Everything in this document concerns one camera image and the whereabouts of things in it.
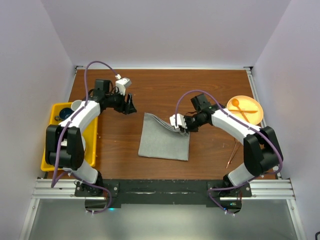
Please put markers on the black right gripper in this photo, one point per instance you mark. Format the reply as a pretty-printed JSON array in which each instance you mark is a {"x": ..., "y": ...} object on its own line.
[{"x": 189, "y": 128}]

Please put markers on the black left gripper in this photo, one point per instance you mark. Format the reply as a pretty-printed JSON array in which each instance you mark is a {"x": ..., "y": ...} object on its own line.
[{"x": 125, "y": 108}]

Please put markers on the grey cloth napkin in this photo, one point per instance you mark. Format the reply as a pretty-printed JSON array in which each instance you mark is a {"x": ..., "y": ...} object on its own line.
[{"x": 160, "y": 140}]

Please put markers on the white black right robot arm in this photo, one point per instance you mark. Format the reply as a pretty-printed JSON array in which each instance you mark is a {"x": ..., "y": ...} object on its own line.
[{"x": 261, "y": 149}]

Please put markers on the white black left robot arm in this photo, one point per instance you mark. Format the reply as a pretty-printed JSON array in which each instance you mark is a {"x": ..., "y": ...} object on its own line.
[{"x": 64, "y": 142}]

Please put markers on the grey ceramic mug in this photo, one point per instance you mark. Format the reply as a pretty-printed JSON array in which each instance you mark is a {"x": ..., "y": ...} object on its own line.
[{"x": 75, "y": 105}]

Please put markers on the copper metal spoon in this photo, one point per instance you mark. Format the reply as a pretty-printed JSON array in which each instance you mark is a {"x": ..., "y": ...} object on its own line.
[{"x": 237, "y": 144}]

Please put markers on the orange plastic spoon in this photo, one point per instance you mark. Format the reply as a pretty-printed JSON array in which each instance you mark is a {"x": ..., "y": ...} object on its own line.
[{"x": 236, "y": 103}]

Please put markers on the orange divided plate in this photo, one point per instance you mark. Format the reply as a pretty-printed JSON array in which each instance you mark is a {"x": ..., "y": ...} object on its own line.
[{"x": 246, "y": 108}]

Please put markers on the dark blue ceramic cup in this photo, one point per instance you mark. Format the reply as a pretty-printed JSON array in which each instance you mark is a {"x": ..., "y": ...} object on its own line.
[{"x": 63, "y": 114}]

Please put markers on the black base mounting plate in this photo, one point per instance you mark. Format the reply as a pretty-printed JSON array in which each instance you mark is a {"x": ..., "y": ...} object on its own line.
[{"x": 174, "y": 192}]

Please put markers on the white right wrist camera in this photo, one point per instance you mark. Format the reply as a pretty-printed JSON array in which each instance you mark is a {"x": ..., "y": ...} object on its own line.
[{"x": 178, "y": 122}]

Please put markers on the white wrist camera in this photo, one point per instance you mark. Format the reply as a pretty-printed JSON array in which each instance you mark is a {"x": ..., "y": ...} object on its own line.
[
  {"x": 178, "y": 122},
  {"x": 122, "y": 83}
]

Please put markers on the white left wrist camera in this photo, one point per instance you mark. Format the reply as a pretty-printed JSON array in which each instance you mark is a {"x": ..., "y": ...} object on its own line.
[{"x": 122, "y": 83}]

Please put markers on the aluminium right frame rail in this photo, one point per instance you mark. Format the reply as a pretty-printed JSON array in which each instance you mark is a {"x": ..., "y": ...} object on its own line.
[{"x": 256, "y": 97}]

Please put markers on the aluminium frame rail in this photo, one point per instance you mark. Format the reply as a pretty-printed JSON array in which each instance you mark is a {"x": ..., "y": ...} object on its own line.
[
  {"x": 261, "y": 189},
  {"x": 256, "y": 97}
]

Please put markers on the aluminium front frame rail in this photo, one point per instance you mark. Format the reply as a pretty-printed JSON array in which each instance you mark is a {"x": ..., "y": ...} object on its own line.
[{"x": 261, "y": 189}]

